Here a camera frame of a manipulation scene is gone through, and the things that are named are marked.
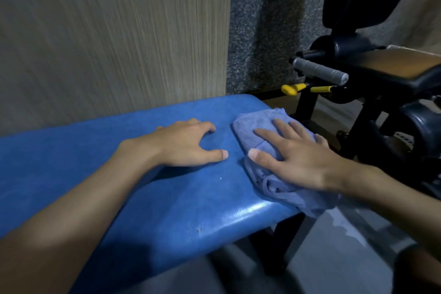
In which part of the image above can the person's right forearm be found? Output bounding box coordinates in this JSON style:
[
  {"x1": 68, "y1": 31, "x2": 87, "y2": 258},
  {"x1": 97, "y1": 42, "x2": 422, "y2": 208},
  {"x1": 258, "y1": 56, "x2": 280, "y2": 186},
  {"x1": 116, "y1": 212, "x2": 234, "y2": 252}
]
[{"x1": 339, "y1": 159, "x2": 441, "y2": 253}]

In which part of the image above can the person's left hand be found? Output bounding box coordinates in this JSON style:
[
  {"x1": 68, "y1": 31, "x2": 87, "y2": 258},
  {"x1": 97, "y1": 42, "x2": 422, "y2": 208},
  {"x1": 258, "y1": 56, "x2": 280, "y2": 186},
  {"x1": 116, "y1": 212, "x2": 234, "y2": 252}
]
[{"x1": 117, "y1": 118, "x2": 229, "y2": 168}]

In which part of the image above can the person's left forearm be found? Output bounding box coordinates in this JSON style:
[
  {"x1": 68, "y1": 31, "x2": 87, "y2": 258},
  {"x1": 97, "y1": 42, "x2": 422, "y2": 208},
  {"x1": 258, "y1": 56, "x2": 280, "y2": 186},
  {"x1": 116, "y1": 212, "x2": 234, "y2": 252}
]
[{"x1": 0, "y1": 142, "x2": 162, "y2": 294}]

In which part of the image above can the black bench leg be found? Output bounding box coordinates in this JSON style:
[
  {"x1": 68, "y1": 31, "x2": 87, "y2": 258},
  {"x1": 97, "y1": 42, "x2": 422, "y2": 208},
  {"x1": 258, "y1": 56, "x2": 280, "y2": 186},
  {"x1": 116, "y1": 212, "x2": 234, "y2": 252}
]
[{"x1": 250, "y1": 213, "x2": 307, "y2": 277}]

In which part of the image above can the black gym machine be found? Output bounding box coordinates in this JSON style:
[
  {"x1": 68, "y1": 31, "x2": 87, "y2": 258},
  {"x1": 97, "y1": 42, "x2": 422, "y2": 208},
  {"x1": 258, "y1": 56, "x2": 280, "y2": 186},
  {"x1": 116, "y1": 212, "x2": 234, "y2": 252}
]
[{"x1": 253, "y1": 0, "x2": 441, "y2": 201}]

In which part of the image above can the grey knurled handle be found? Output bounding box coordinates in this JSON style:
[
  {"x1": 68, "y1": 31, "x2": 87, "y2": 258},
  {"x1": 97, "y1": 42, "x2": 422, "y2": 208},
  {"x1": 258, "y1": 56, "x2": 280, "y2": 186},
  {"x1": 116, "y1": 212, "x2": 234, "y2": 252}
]
[{"x1": 291, "y1": 57, "x2": 349, "y2": 86}]

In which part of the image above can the blue padded bench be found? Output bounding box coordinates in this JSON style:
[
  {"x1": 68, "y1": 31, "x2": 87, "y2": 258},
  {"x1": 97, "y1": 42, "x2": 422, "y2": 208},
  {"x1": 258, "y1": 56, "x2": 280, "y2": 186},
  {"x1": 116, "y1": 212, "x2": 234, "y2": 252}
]
[{"x1": 0, "y1": 94, "x2": 304, "y2": 294}]

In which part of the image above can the blue microfibre cloth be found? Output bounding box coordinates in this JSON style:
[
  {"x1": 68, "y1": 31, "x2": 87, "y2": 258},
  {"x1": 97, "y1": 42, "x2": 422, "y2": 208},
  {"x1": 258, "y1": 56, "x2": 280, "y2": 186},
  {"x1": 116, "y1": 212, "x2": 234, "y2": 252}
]
[{"x1": 232, "y1": 108, "x2": 340, "y2": 218}]

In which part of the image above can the yellow adjustment lever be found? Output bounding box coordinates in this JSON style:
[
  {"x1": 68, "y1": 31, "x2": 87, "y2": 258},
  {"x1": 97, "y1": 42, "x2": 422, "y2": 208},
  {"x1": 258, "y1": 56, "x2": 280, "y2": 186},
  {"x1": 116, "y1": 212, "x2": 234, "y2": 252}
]
[{"x1": 281, "y1": 83, "x2": 336, "y2": 96}]

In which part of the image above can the person's right hand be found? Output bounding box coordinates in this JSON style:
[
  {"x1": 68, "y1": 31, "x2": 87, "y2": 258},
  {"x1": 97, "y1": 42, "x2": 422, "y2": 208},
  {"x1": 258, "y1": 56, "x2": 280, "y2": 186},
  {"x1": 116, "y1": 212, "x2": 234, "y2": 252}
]
[{"x1": 248, "y1": 118, "x2": 352, "y2": 192}]

